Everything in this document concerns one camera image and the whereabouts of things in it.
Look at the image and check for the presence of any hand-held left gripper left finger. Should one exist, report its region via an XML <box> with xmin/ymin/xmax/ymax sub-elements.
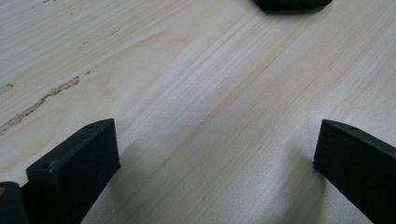
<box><xmin>20</xmin><ymin>118</ymin><xmax>122</xmax><ymax>224</ymax></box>

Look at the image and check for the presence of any purple and grey towel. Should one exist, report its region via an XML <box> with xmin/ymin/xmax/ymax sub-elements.
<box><xmin>252</xmin><ymin>0</ymin><xmax>334</xmax><ymax>11</ymax></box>

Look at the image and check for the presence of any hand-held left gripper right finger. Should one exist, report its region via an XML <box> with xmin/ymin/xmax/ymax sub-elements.
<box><xmin>313</xmin><ymin>119</ymin><xmax>396</xmax><ymax>224</ymax></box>

